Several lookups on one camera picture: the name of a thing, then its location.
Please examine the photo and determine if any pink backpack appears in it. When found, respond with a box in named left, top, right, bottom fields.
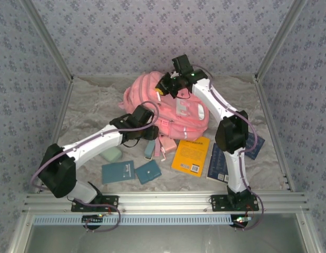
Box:
left=118, top=70, right=210, bottom=157

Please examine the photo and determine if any teal stapler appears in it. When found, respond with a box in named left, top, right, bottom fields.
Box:
left=144, top=139, right=156, bottom=161

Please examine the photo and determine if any pink pencil sharpener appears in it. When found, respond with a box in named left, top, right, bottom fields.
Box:
left=159, top=139, right=177, bottom=162

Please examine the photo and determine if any mint green case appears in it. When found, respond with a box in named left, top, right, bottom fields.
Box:
left=101, top=147, right=123, bottom=162

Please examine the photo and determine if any teal snap wallet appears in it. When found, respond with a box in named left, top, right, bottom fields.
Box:
left=135, top=160, right=162, bottom=184

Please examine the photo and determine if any teal notebook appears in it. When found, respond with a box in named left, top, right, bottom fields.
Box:
left=101, top=160, right=135, bottom=185

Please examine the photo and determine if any yellow book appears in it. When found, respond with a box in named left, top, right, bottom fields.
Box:
left=171, top=136, right=211, bottom=178

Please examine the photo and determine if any dark blue book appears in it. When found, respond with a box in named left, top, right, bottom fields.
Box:
left=206, top=143, right=229, bottom=184

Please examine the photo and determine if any dark blue printed booklet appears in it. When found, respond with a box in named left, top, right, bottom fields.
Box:
left=244, top=131, right=265, bottom=160

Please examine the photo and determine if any small black controller board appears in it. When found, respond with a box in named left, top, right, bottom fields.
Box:
left=231, top=215, right=254, bottom=229
left=82, top=215, right=105, bottom=230

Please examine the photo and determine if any steel lower basin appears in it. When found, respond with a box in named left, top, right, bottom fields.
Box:
left=7, top=212, right=321, bottom=253

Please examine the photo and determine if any aluminium side rail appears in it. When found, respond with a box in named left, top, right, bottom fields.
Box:
left=35, top=76, right=74, bottom=194
left=253, top=75, right=295, bottom=192

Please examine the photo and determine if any aluminium mounting rail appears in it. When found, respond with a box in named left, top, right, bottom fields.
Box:
left=22, top=192, right=310, bottom=213

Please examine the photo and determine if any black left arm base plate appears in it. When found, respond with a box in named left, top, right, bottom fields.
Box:
left=71, top=194, right=119, bottom=212

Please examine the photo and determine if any aluminium frame post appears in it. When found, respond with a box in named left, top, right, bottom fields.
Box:
left=20, top=0, right=74, bottom=83
left=254, top=0, right=309, bottom=83

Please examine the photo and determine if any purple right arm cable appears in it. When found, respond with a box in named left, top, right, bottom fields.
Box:
left=190, top=64, right=265, bottom=231

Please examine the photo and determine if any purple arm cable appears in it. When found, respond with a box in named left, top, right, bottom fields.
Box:
left=190, top=64, right=265, bottom=231
left=30, top=101, right=160, bottom=233

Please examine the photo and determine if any light blue slotted cable duct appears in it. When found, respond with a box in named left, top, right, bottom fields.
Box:
left=33, top=215, right=234, bottom=226

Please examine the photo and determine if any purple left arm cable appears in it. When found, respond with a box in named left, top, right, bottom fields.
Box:
left=30, top=101, right=160, bottom=233

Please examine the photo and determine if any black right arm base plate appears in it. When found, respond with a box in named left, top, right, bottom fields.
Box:
left=211, top=194, right=260, bottom=212

